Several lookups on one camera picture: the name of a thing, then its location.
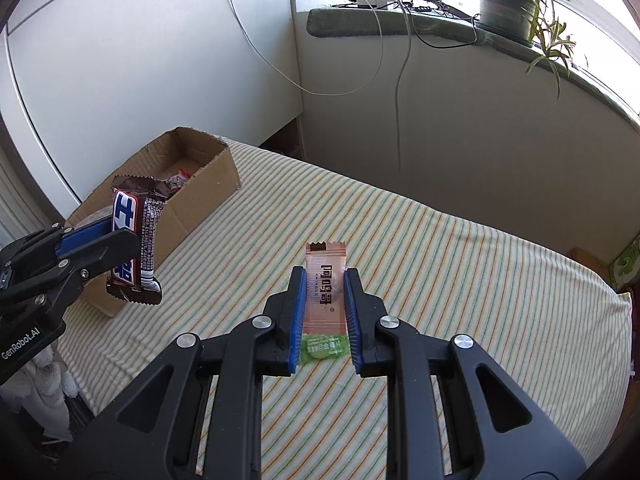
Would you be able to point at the cardboard box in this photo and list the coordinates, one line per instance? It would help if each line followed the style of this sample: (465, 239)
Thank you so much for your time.
(200, 195)

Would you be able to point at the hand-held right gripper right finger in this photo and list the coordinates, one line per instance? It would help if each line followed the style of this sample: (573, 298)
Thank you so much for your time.
(352, 320)

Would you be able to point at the white wardrobe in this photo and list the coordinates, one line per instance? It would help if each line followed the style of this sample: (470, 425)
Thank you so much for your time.
(125, 60)

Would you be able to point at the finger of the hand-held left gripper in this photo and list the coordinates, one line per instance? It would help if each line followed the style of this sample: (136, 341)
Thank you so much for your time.
(85, 237)
(115, 250)

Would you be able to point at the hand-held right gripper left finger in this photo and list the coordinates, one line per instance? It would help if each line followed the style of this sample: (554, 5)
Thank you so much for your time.
(299, 320)

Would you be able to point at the pink wafer packet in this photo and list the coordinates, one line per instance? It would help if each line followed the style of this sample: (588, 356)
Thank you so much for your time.
(325, 280)

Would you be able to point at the white power strip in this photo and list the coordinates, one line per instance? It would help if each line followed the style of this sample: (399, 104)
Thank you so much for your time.
(372, 1)

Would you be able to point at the green candy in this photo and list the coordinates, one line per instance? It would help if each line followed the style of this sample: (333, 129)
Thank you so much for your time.
(325, 346)

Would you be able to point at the green patterned box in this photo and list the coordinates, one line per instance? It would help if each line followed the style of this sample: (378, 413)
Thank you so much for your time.
(627, 262)

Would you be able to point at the grey windowsill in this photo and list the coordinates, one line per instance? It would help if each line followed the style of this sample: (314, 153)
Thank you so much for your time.
(350, 22)

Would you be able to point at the potted spider plant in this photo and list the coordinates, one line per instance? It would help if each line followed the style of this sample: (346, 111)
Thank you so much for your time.
(505, 10)

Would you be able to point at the person's left forearm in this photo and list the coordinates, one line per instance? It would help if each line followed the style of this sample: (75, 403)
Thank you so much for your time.
(45, 400)

